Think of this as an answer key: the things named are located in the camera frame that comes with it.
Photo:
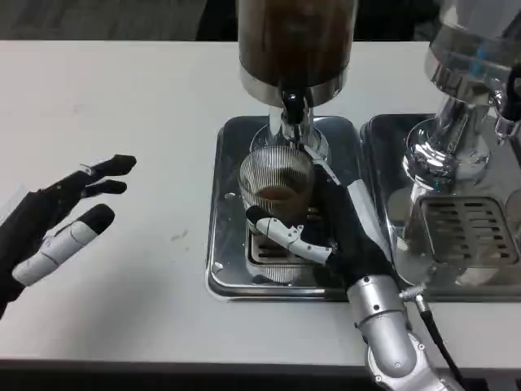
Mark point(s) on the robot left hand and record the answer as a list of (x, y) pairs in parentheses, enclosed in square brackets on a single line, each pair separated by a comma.
[(24, 228)]

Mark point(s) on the drink dispenser with brown drink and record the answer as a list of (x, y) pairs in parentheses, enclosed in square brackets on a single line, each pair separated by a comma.
[(293, 40)]

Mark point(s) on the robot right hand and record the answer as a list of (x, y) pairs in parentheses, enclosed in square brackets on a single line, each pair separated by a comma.
[(354, 244)]

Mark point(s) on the clear steel drink dispenser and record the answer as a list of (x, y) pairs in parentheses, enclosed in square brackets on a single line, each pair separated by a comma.
[(456, 73)]

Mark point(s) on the black tap of brown dispenser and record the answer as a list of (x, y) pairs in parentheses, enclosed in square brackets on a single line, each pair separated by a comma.
[(294, 104)]

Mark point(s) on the black tap of clear dispenser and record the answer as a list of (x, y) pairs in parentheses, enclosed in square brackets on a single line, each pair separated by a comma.
[(513, 95)]

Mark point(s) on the slotted steel drain grid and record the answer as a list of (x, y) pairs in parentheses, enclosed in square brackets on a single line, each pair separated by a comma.
[(468, 228), (264, 254)]

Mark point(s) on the clear ribbed glass cup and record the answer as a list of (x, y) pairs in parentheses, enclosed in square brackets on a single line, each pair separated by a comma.
[(277, 179)]

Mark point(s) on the steel drip tray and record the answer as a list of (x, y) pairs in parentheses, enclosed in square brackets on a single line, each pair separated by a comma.
[(386, 163), (228, 244)]

